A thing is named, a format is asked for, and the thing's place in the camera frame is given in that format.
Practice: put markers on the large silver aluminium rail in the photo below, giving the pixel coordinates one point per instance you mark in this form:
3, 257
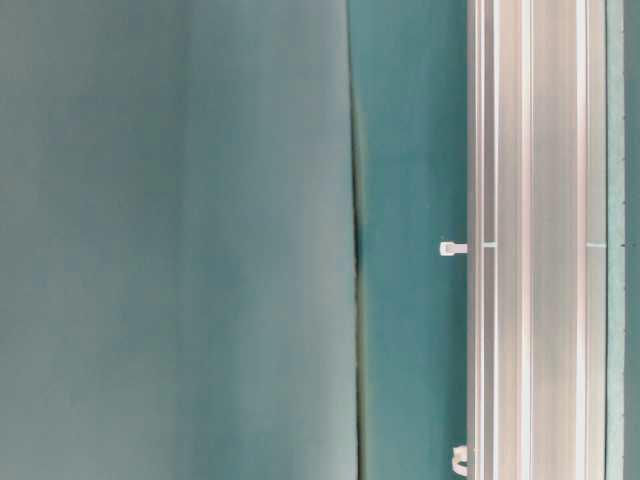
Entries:
537, 232

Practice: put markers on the teal green table cloth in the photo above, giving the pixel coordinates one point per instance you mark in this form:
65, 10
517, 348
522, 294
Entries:
234, 239

